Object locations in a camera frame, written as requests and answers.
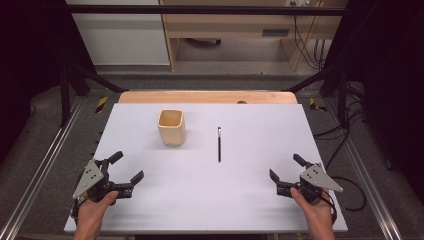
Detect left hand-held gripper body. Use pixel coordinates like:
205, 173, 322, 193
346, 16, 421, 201
71, 159, 134, 204

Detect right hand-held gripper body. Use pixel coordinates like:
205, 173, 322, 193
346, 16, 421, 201
275, 162, 344, 205

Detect square wooden cup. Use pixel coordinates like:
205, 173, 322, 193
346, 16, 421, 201
157, 108, 187, 146

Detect person's left hand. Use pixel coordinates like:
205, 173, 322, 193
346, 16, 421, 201
73, 190, 120, 231

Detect person's right hand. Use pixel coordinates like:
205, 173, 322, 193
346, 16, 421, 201
289, 187, 336, 228

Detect right yellow clamp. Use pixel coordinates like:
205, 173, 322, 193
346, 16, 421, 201
308, 97, 328, 113

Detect white table board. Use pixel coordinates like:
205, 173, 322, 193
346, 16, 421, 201
63, 103, 348, 234

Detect wooden table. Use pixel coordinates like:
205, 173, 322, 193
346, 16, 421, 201
118, 90, 298, 105

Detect white cabinet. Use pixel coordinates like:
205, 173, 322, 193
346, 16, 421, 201
65, 0, 171, 66

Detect grey desk label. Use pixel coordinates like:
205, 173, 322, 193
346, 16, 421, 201
261, 29, 291, 37

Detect black curtain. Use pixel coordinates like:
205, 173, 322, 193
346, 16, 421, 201
0, 0, 98, 164
323, 0, 424, 196

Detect wooden desk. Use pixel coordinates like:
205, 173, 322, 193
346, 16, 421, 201
159, 0, 348, 72

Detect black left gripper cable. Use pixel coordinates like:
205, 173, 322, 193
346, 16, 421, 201
69, 197, 85, 223

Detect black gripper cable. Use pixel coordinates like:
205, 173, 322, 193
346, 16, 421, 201
69, 197, 85, 223
319, 175, 368, 225

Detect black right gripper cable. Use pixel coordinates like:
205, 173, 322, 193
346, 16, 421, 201
319, 175, 368, 225

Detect black floor cables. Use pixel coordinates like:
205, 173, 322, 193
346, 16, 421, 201
312, 81, 368, 171

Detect aluminium floor rail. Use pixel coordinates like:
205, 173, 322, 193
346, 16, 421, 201
0, 96, 85, 240
323, 96, 405, 240

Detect black metal frame stand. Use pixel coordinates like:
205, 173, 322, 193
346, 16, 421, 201
282, 63, 352, 130
59, 63, 130, 128

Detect hanging black cables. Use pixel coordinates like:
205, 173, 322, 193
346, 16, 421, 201
289, 1, 327, 72

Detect black horizontal frame bar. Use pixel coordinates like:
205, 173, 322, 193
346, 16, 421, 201
65, 4, 348, 16

